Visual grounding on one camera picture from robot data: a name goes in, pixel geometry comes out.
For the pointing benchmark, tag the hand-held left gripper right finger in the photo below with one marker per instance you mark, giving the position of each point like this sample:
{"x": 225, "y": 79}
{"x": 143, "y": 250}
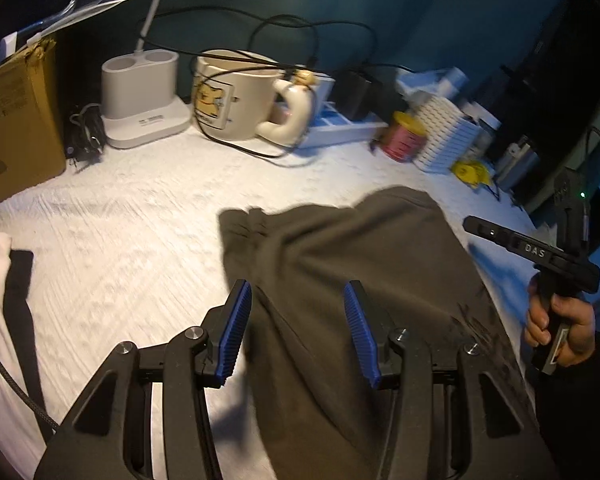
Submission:
{"x": 360, "y": 335}

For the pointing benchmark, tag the white textured table cover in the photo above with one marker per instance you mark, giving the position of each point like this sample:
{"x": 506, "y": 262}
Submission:
{"x": 130, "y": 220}

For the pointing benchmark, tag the black power adapter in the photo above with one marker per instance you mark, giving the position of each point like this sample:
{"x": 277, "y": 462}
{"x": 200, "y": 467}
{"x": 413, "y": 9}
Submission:
{"x": 352, "y": 95}

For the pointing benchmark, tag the person's right hand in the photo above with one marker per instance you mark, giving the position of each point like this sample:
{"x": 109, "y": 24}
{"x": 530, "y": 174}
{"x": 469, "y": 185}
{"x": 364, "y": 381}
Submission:
{"x": 577, "y": 325}

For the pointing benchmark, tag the white lamp base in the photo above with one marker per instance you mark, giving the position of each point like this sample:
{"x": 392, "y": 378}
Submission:
{"x": 140, "y": 90}

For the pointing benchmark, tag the dark brown garment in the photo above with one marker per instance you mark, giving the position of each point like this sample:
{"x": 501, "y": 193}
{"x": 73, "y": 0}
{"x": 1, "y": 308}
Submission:
{"x": 355, "y": 240}

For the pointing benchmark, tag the red tin with yellow lid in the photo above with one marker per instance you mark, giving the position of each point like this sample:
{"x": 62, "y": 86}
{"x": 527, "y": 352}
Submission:
{"x": 402, "y": 142}

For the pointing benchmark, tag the white perforated basket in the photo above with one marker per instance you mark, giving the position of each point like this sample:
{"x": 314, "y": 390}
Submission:
{"x": 445, "y": 135}

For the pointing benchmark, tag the blue white organizer tray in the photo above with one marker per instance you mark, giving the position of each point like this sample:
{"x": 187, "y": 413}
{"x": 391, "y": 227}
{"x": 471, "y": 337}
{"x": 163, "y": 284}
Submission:
{"x": 340, "y": 130}

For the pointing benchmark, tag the small yellow object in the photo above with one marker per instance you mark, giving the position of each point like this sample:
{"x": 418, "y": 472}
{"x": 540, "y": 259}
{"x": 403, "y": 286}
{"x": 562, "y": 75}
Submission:
{"x": 472, "y": 172}

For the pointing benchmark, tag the small white box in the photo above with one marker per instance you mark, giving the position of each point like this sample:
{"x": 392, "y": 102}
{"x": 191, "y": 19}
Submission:
{"x": 482, "y": 116}

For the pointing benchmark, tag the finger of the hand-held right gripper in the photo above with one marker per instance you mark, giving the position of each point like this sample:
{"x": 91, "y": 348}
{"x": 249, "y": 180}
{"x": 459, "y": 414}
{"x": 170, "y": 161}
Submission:
{"x": 490, "y": 232}

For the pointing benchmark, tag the cream cartoon mug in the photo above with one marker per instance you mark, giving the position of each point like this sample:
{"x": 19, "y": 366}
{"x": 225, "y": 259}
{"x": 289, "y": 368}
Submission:
{"x": 240, "y": 105}

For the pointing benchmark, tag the cardboard box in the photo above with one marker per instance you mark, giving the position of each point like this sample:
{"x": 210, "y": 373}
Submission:
{"x": 15, "y": 125}

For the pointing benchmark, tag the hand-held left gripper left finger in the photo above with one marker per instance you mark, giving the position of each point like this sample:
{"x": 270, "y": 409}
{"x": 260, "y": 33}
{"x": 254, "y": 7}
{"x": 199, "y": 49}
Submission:
{"x": 235, "y": 330}

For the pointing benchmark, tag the person's right forearm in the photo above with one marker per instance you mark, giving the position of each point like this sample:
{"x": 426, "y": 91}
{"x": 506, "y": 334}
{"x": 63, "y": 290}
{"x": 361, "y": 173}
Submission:
{"x": 580, "y": 400}

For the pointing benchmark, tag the white plastic package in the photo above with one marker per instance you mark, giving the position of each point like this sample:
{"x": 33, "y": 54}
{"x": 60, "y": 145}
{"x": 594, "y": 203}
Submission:
{"x": 430, "y": 85}

